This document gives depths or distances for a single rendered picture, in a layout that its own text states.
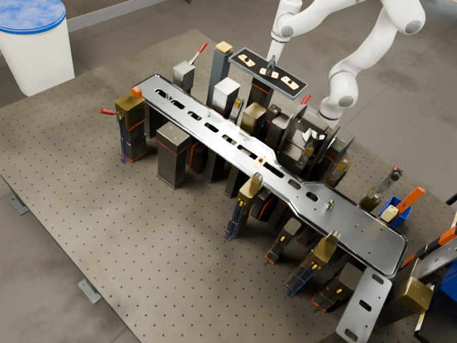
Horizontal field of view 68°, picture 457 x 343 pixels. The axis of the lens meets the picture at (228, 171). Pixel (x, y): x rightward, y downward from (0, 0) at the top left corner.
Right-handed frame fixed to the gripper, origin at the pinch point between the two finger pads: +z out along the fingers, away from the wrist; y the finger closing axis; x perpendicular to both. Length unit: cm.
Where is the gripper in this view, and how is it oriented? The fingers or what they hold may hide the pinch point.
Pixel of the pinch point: (271, 67)
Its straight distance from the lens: 164.0
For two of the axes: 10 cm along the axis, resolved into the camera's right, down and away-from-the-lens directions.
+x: 9.5, 3.2, -0.4
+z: -1.6, 5.9, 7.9
